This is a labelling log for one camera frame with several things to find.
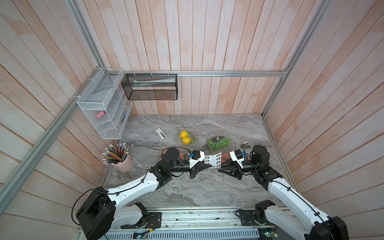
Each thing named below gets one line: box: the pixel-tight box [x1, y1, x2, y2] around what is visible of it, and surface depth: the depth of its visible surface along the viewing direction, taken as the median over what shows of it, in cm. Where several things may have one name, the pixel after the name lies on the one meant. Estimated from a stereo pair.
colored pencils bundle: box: [101, 142, 129, 164], surface depth 85 cm
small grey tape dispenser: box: [240, 141, 251, 149], surface depth 103 cm
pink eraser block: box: [96, 110, 106, 119], surface depth 84 cm
